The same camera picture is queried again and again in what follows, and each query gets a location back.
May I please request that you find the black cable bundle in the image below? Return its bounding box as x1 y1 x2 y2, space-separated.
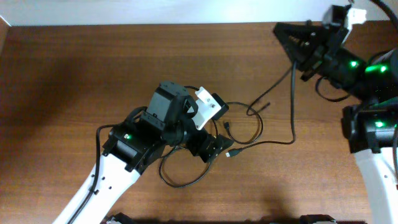
225 60 298 159

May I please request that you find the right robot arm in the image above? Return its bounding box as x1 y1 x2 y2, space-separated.
274 22 397 223

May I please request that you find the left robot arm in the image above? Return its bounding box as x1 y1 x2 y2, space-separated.
55 82 233 223

